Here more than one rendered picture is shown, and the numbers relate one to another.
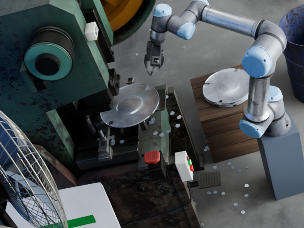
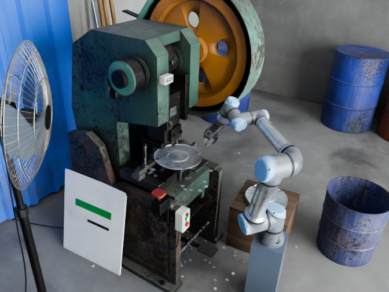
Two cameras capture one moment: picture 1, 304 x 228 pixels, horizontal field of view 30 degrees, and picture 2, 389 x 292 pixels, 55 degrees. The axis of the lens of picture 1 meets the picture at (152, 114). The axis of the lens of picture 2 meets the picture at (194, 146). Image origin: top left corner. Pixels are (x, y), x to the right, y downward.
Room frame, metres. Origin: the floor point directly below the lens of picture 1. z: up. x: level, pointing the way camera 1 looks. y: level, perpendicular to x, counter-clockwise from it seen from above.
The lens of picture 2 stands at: (0.25, -0.55, 1.94)
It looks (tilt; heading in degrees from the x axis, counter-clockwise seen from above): 29 degrees down; 16
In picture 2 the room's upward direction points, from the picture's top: 2 degrees clockwise
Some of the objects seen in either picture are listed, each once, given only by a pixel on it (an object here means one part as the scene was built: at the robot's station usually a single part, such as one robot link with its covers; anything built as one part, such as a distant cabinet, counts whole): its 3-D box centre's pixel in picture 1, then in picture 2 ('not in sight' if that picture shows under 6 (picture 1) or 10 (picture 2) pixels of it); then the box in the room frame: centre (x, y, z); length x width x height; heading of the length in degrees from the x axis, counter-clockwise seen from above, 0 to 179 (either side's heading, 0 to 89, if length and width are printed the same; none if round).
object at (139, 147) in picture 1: (111, 125); (161, 164); (2.10, 0.20, 0.68); 0.45 x 0.30 x 0.06; 165
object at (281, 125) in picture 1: (273, 118); (271, 232); (1.91, -0.53, 0.50); 0.15 x 0.15 x 0.10
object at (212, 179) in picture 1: (168, 189); (178, 237); (2.06, 0.07, 0.14); 0.59 x 0.10 x 0.05; 75
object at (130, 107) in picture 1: (129, 105); (178, 156); (2.06, 0.08, 0.78); 0.29 x 0.29 x 0.01
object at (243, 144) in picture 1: (235, 111); (262, 219); (2.40, -0.45, 0.18); 0.40 x 0.38 x 0.35; 81
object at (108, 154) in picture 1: (103, 140); (144, 165); (1.94, 0.25, 0.76); 0.17 x 0.06 x 0.10; 165
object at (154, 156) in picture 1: (153, 161); (158, 197); (1.72, 0.07, 0.72); 0.07 x 0.06 x 0.08; 75
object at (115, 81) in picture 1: (93, 67); (166, 114); (2.09, 0.16, 1.04); 0.17 x 0.15 x 0.30; 75
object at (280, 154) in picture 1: (281, 155); (265, 266); (1.91, -0.53, 0.23); 0.18 x 0.18 x 0.45; 84
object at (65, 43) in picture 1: (47, 57); (127, 77); (1.86, 0.29, 1.31); 0.22 x 0.12 x 0.22; 75
